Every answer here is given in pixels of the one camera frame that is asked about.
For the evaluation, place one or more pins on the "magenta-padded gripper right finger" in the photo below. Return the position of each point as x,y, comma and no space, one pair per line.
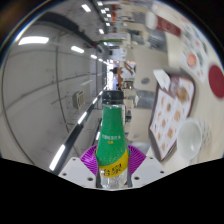
147,170

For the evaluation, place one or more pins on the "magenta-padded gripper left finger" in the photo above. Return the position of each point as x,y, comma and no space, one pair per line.
76,170

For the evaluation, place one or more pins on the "green-labelled clear drink bottle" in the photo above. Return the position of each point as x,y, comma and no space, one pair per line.
111,140

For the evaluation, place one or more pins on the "white mug with dark dots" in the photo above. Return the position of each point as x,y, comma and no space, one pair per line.
190,138

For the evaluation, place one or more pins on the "dark tray with printed liner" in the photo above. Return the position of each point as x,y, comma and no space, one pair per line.
173,113

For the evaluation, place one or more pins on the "ceiling air conditioner unit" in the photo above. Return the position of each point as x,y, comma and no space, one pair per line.
79,99

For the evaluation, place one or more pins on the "crumpled white napkin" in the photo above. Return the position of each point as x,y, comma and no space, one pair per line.
161,78

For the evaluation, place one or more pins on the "person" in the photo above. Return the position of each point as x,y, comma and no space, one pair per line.
121,75

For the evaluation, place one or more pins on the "flat round red coaster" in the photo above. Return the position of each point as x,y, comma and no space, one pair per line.
217,81

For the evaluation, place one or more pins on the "printed paper leaflet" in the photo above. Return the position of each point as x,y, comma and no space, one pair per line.
195,56

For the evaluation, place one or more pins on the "group of ceiling lights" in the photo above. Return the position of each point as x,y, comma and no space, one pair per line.
33,40

